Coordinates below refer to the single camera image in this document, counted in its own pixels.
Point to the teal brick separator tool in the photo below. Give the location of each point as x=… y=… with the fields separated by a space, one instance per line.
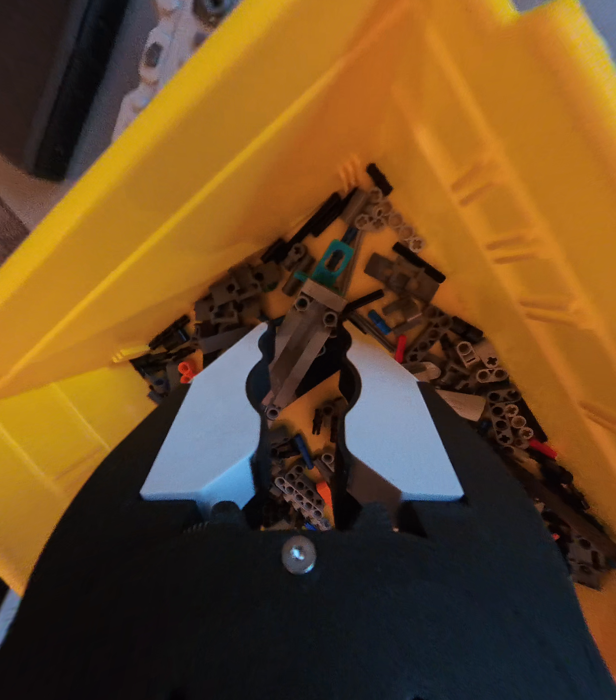
x=332 y=262

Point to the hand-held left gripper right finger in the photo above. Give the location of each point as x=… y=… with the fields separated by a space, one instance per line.
x=395 y=432

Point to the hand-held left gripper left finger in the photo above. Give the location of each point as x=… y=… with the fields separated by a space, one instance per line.
x=209 y=432

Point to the pile of building bricks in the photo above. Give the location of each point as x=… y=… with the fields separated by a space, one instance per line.
x=450 y=350

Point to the dark furniture panel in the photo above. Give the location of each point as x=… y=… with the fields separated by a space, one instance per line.
x=23 y=71

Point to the yellow plastic bin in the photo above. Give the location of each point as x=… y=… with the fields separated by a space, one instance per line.
x=286 y=109

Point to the long grey brick panel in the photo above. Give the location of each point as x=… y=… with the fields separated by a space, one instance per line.
x=300 y=350

